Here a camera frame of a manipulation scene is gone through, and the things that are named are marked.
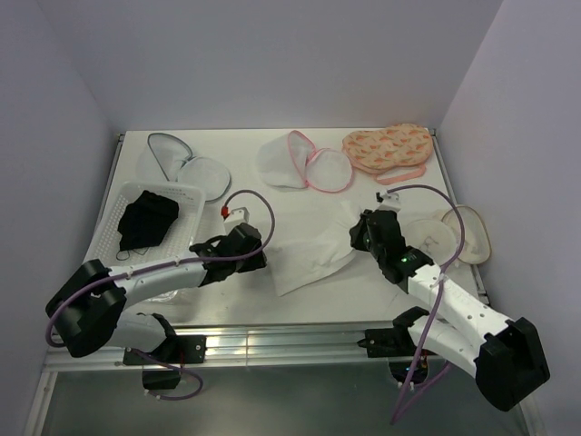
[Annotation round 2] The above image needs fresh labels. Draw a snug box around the pink trimmed mesh laundry bag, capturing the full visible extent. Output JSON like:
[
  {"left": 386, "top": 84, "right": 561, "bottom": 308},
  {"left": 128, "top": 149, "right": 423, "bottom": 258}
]
[{"left": 255, "top": 130, "right": 354, "bottom": 193}]

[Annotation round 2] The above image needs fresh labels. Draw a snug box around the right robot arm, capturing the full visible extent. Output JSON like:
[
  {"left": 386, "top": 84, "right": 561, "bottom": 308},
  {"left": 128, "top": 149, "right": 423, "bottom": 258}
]
[{"left": 350, "top": 210, "right": 550, "bottom": 411}]

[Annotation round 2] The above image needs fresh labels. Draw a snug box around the white plastic basket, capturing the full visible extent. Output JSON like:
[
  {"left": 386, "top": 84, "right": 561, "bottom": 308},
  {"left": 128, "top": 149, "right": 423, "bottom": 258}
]
[{"left": 85, "top": 181, "right": 208, "bottom": 301}]

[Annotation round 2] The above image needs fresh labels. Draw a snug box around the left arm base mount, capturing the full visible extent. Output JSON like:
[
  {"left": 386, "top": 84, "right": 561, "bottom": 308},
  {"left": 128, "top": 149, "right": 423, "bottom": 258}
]
[{"left": 122, "top": 335, "right": 206, "bottom": 401}]

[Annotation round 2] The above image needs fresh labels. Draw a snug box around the white bra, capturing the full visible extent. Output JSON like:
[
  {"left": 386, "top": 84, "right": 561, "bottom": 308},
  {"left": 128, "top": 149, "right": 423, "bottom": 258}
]
[{"left": 267, "top": 201, "right": 362, "bottom": 297}]

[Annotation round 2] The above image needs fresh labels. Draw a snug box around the grey trimmed mesh laundry bag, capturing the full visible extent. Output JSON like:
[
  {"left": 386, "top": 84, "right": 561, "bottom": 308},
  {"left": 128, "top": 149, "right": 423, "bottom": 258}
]
[{"left": 135, "top": 133, "right": 231, "bottom": 203}]

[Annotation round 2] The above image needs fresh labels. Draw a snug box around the beige trimmed mesh laundry bag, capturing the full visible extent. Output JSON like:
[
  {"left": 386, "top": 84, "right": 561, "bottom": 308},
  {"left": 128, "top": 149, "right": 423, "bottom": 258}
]
[{"left": 402, "top": 205, "right": 491, "bottom": 266}]

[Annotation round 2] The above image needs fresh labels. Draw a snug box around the peach floral bra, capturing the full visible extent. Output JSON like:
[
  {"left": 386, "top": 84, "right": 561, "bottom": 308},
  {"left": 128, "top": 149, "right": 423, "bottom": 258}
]
[{"left": 341, "top": 123, "right": 434, "bottom": 185}]

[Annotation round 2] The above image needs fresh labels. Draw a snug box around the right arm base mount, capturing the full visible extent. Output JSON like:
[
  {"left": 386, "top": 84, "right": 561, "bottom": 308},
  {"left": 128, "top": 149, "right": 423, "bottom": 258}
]
[{"left": 357, "top": 327, "right": 416, "bottom": 382}]

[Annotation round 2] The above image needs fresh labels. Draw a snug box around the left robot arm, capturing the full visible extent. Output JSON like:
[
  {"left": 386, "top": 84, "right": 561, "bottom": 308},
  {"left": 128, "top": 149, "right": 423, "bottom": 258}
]
[{"left": 45, "top": 223, "right": 267, "bottom": 362}]

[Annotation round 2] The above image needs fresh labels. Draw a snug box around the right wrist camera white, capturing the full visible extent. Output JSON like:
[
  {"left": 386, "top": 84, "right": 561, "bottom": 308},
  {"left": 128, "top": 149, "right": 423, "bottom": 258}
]
[{"left": 376, "top": 191, "right": 401, "bottom": 213}]

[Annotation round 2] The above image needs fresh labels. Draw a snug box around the black garment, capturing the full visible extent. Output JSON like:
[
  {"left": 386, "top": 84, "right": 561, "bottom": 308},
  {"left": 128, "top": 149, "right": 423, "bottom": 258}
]
[{"left": 117, "top": 190, "right": 180, "bottom": 261}]

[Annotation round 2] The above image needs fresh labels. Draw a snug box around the aluminium frame rail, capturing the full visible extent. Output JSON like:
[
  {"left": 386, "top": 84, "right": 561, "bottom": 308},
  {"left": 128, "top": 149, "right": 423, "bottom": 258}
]
[{"left": 42, "top": 322, "right": 413, "bottom": 372}]

